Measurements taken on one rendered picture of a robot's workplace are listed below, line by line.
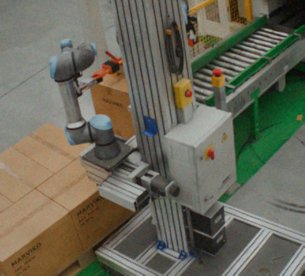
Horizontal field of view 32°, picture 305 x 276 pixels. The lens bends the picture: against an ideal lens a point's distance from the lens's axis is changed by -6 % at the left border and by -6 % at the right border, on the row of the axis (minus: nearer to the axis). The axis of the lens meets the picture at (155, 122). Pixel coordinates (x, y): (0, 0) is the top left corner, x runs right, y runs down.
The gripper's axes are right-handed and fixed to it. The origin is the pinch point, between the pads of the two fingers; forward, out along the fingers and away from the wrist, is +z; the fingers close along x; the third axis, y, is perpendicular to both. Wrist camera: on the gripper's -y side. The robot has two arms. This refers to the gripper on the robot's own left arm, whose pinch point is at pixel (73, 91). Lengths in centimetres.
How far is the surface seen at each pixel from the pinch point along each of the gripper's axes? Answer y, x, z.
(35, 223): -60, -1, 67
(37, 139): 7, 71, 66
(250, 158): 123, -50, 119
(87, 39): 106, 101, 30
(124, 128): 30, -8, 44
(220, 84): 80, -55, 24
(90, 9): 108, 91, 0
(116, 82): 36.7, -1.3, 13.2
